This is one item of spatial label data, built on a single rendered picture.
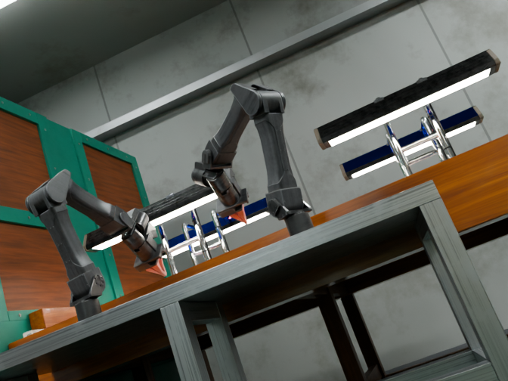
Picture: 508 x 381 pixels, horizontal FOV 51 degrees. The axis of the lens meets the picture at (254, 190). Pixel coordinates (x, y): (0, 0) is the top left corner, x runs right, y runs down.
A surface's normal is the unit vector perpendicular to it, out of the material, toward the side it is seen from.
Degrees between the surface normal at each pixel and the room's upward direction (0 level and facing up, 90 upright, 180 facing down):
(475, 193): 90
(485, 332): 90
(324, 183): 90
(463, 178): 90
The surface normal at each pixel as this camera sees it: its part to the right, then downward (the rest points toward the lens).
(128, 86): -0.26, -0.20
